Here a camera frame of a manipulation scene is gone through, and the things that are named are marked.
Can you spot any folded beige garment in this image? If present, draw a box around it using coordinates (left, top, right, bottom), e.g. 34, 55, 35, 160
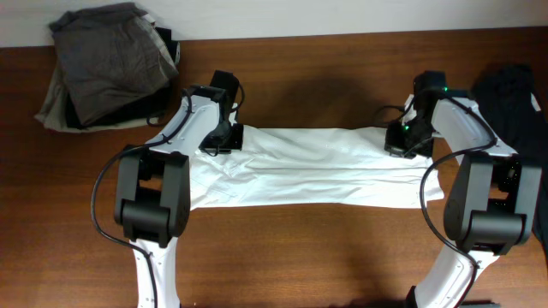
34, 64, 146, 133

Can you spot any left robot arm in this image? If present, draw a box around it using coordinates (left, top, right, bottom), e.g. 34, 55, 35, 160
114, 70, 245, 307

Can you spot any dark garment right side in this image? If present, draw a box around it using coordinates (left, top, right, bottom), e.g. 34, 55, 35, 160
471, 64, 547, 250

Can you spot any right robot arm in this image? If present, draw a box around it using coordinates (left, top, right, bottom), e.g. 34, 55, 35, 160
384, 71, 542, 308

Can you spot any white t-shirt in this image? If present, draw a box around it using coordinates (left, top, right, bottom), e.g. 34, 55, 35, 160
190, 126, 444, 210

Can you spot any folded grey garment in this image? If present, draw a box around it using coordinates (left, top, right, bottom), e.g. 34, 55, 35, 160
49, 2, 180, 127

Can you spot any folded black garment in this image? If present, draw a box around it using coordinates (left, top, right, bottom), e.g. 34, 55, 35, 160
63, 27, 181, 130

